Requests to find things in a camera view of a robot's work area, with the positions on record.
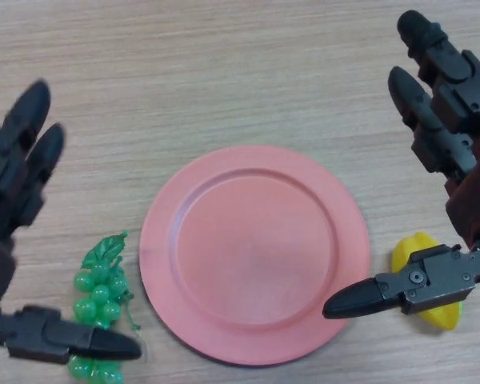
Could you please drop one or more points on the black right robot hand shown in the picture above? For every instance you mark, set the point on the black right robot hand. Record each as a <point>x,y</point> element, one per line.
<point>464,168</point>

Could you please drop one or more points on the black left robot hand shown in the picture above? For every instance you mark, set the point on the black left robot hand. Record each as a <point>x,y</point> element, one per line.
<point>8,200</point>

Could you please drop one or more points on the green grape bunch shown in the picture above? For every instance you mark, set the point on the green grape bunch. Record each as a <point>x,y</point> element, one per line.
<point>100,296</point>

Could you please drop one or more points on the pink round plate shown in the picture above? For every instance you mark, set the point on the pink round plate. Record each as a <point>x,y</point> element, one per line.
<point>254,256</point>

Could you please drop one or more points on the yellow starfruit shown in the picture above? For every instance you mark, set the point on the yellow starfruit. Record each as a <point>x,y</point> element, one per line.
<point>438,316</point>

